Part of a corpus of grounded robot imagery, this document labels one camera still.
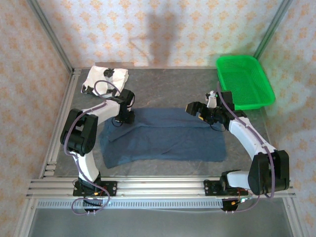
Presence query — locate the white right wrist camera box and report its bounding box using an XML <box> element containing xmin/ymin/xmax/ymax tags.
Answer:
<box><xmin>206</xmin><ymin>90</ymin><xmax>218</xmax><ymax>109</ymax></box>

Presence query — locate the aluminium cross rail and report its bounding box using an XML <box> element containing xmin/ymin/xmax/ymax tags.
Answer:
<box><xmin>26</xmin><ymin>177</ymin><xmax>296</xmax><ymax>198</ymax></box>

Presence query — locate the aluminium frame post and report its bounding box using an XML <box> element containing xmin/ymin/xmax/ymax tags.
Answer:
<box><xmin>250</xmin><ymin>0</ymin><xmax>294</xmax><ymax>61</ymax></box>
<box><xmin>26</xmin><ymin>0</ymin><xmax>75</xmax><ymax>72</ymax></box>

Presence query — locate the aluminium table back rail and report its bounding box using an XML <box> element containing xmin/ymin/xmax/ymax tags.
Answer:
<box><xmin>73</xmin><ymin>66</ymin><xmax>218</xmax><ymax>70</ymax></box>

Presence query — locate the wide aluminium table side rail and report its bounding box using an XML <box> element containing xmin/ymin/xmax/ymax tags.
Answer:
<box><xmin>39</xmin><ymin>69</ymin><xmax>82</xmax><ymax>179</ymax></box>

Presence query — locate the aluminium left frame post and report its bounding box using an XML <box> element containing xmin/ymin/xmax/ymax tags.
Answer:
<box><xmin>26</xmin><ymin>0</ymin><xmax>75</xmax><ymax>72</ymax></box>

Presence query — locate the dark blue t-shirt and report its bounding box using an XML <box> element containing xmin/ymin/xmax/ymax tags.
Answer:
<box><xmin>99</xmin><ymin>107</ymin><xmax>227</xmax><ymax>169</ymax></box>

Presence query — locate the green plastic basket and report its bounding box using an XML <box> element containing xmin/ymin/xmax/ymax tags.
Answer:
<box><xmin>216</xmin><ymin>54</ymin><xmax>276</xmax><ymax>111</ymax></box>

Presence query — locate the aluminium frame leg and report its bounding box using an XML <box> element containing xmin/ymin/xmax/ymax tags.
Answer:
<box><xmin>14</xmin><ymin>197</ymin><xmax>38</xmax><ymax>237</ymax></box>
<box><xmin>282</xmin><ymin>197</ymin><xmax>306</xmax><ymax>237</ymax></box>

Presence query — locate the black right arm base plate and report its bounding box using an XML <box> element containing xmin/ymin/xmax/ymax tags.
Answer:
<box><xmin>203</xmin><ymin>179</ymin><xmax>247</xmax><ymax>198</ymax></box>

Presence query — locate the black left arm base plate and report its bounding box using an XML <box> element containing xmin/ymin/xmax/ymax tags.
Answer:
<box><xmin>73</xmin><ymin>181</ymin><xmax>118</xmax><ymax>198</ymax></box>

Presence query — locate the grey slotted cable duct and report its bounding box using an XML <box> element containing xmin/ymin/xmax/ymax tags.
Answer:
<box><xmin>37</xmin><ymin>199</ymin><xmax>224</xmax><ymax>209</ymax></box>

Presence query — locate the white t-shirt with black print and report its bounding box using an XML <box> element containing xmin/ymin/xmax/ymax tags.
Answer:
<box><xmin>80</xmin><ymin>65</ymin><xmax>130</xmax><ymax>98</ymax></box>

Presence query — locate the aluminium right frame post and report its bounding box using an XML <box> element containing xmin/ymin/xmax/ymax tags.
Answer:
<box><xmin>250</xmin><ymin>0</ymin><xmax>294</xmax><ymax>61</ymax></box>

